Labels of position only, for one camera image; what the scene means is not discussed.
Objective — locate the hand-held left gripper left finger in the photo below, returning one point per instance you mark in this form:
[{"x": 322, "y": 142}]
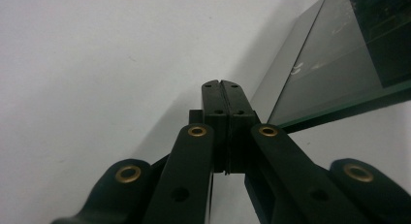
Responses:
[{"x": 214, "y": 120}]

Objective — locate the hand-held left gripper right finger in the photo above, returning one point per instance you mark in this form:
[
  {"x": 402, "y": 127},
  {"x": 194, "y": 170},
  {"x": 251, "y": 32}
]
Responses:
[{"x": 240, "y": 120}]

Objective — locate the square glass mirror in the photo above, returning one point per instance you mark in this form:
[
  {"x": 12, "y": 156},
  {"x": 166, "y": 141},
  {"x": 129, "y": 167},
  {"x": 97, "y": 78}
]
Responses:
[{"x": 323, "y": 75}]

